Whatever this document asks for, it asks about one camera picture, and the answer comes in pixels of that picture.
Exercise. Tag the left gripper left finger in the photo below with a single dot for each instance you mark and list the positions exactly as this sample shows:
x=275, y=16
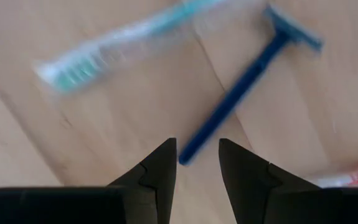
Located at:
x=157, y=186

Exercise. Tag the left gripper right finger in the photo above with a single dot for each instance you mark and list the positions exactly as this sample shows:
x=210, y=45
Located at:
x=247, y=186

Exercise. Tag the green toothbrush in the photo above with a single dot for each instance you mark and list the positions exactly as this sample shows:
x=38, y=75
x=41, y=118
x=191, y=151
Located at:
x=82, y=70

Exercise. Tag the blue disposable razor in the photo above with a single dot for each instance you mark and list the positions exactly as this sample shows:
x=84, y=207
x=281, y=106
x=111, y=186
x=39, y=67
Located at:
x=244, y=84

